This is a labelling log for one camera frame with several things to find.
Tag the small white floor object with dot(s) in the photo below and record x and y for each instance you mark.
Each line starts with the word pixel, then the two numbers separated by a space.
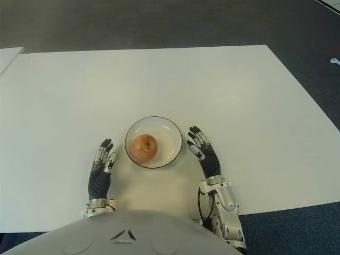
pixel 335 61

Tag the red yellow apple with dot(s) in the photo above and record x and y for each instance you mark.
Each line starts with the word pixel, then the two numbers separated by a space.
pixel 143 148

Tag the white plate with black rim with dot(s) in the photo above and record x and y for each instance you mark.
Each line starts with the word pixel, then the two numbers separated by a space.
pixel 168 138

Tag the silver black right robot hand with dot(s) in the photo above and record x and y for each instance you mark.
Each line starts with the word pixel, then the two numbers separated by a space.
pixel 211 164

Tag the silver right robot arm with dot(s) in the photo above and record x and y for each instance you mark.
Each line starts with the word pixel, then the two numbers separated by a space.
pixel 227 207

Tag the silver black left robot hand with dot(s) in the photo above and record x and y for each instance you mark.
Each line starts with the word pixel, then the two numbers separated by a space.
pixel 98 183

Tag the white side table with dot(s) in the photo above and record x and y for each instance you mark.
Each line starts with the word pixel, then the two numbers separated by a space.
pixel 8 58

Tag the grey robot torso shell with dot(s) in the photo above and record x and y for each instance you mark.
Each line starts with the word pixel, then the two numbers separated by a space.
pixel 119 233

